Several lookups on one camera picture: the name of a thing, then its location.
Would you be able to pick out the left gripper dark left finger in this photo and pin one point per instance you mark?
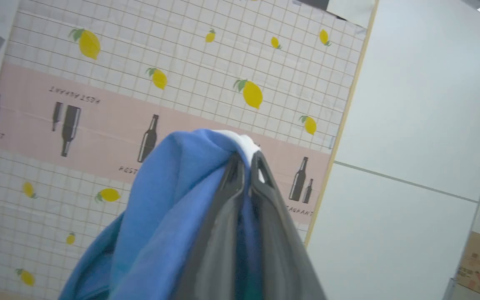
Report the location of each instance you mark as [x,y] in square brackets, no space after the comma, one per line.
[219,233]

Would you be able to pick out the blue and white shirt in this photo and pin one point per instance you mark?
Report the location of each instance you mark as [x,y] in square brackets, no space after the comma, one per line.
[161,216]

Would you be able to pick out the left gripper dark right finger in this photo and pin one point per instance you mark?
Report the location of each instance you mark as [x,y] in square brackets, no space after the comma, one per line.
[281,250]

